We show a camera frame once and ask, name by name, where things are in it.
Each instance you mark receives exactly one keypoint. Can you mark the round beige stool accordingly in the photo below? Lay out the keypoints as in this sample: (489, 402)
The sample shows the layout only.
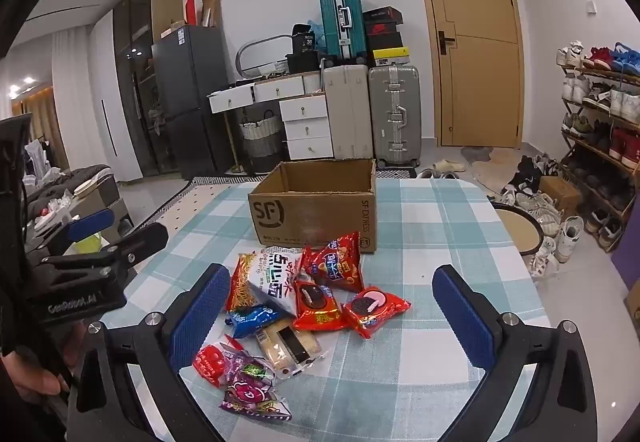
(520, 232)

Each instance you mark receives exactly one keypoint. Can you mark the red pink-cream cookie packet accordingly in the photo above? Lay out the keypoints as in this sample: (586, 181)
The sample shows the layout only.
(372, 309)

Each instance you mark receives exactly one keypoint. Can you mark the dark glass cabinet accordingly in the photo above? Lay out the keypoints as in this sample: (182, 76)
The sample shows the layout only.
(137, 71)

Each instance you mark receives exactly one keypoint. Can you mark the purple candy packet green label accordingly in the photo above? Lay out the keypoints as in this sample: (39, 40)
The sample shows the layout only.
(250, 368)

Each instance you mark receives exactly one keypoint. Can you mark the dark grey refrigerator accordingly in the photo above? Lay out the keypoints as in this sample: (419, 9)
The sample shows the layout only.
(192, 96)

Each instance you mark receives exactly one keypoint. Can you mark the clear cake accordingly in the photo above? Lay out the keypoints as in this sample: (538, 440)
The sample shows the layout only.
(287, 347)

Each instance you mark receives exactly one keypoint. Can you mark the beige suitcase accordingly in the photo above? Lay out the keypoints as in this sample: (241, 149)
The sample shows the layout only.
(347, 111)

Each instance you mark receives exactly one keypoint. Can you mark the red and black shoe box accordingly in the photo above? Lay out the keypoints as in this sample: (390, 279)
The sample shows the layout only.
(382, 28)

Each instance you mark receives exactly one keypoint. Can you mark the beige slipper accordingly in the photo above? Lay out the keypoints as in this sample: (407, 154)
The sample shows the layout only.
(447, 165)

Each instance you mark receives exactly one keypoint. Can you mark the pile of sneakers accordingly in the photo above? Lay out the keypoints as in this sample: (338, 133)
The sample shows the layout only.
(540, 217)

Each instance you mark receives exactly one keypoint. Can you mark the grey clog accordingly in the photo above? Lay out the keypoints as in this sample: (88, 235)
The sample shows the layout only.
(448, 175)
(425, 173)

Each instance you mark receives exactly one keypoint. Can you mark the white curtain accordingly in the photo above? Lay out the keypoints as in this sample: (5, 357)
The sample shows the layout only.
(70, 96)

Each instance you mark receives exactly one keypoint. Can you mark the teal suitcase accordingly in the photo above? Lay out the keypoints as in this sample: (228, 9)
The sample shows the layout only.
(342, 21)

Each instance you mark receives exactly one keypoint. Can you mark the flat cardboard piece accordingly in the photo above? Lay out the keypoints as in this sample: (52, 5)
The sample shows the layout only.
(210, 10)

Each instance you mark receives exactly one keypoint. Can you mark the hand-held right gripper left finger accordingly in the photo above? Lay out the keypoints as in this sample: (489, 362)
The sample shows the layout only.
(200, 317)

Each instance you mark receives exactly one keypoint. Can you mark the red chocolate cookie packet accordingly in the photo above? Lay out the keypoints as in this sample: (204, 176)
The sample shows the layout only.
(317, 307)

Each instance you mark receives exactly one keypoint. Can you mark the red chips bag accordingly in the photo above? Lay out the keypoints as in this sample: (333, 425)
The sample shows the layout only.
(335, 264)

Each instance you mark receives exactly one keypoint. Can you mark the woven laundry basket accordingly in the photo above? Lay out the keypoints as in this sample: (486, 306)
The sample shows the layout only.
(261, 141)

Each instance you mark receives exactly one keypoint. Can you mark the blue cookie packet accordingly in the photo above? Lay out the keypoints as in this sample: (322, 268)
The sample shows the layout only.
(250, 319)

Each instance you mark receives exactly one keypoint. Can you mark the silver suitcase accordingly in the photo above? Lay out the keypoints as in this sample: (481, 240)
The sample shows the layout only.
(395, 116)

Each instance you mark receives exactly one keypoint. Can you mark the yellow and black shoe box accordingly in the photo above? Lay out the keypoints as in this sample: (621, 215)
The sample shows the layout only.
(392, 56)

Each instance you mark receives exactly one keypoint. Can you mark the shoe rack with shoes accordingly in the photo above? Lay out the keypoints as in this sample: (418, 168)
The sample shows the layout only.
(620, 101)

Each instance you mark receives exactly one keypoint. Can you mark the white ribbed box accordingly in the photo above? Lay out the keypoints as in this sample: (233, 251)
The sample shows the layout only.
(313, 82)

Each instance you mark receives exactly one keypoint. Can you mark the person's left hand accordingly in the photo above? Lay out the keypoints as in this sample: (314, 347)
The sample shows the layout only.
(35, 379)

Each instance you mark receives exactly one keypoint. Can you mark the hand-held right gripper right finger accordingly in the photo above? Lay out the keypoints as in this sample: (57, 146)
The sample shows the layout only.
(465, 317)

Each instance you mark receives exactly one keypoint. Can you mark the red round candy packet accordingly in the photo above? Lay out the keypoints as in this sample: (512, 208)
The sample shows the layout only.
(210, 362)

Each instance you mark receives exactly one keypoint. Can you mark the hanging clothes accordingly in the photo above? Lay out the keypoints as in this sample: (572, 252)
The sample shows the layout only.
(42, 156)

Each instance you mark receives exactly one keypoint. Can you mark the wooden door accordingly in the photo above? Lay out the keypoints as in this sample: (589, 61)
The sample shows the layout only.
(475, 46)

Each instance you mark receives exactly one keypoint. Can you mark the white wardrobe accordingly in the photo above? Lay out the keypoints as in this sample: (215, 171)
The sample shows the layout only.
(107, 96)

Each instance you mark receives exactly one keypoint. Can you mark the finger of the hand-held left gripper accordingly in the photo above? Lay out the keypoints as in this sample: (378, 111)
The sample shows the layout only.
(90, 224)
(145, 239)

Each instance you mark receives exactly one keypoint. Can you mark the black storage box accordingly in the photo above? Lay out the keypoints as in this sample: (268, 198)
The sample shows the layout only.
(304, 63)

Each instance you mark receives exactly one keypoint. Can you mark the blue plastic bag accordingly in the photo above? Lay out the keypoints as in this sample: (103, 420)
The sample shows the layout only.
(316, 29)

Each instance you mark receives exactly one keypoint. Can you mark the brown cardboard box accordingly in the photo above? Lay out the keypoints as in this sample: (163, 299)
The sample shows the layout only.
(300, 217)

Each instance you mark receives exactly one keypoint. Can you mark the white light switch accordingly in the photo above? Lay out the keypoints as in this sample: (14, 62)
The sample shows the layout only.
(592, 7)

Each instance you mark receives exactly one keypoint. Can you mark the wooden shoe rack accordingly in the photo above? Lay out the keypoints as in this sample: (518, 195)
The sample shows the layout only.
(595, 156)

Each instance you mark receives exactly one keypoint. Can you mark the small cardboard box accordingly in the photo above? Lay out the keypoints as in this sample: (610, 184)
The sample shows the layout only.
(560, 194)

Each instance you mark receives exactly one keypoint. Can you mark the flat labelled carton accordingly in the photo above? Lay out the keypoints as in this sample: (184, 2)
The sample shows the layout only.
(172, 29)

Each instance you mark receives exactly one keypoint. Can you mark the noodle stick snack packet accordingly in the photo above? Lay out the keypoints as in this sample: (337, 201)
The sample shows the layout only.
(245, 282)

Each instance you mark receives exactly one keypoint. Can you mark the white black-print snack packet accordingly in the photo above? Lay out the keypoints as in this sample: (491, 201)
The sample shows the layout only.
(277, 282)

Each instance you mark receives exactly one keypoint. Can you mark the black paper bag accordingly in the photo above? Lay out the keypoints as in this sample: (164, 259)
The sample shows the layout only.
(305, 40)

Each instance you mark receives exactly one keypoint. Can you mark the white desk with drawers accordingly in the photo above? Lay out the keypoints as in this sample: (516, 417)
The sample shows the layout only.
(307, 129)

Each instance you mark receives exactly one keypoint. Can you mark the oval metal-frame mirror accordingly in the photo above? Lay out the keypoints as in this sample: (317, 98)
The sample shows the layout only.
(250, 49)

